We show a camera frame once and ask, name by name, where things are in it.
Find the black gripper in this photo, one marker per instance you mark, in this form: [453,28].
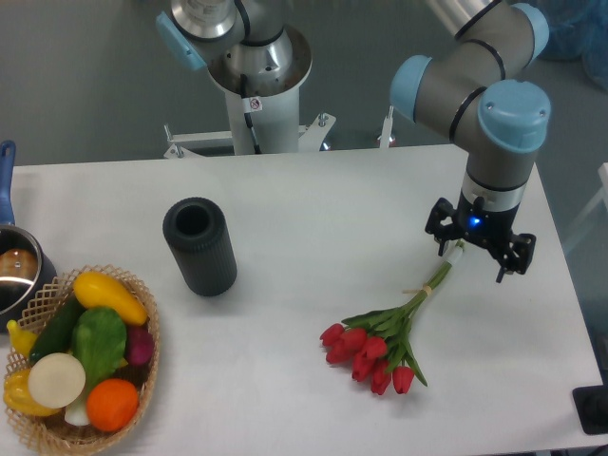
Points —
[486,220]

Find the red tulip bouquet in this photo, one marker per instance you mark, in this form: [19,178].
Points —
[377,344]

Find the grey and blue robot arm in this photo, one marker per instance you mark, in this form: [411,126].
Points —
[472,98]

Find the black device at table edge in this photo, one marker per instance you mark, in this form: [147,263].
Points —
[591,407]

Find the blue plastic bag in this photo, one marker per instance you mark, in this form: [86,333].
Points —
[578,31]

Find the dark grey ribbed vase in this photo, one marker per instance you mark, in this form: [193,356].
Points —
[196,232]

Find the purple radish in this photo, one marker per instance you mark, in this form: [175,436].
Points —
[139,346]

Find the yellow squash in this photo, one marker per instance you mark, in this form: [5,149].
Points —
[95,289]

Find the green lettuce leaf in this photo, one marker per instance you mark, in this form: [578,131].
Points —
[98,342]

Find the orange fruit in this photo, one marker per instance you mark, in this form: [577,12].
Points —
[112,404]

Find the dark green cucumber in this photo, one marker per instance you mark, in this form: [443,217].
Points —
[56,335]

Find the white round onion slice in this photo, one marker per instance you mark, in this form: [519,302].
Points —
[56,380]

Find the yellow bell pepper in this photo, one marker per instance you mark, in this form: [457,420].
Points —
[17,396]

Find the white frame at right edge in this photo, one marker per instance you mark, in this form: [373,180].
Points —
[588,216]

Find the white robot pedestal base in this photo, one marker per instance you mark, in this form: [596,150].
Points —
[259,125]

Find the blue handled saucepan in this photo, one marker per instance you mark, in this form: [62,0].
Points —
[25,268]

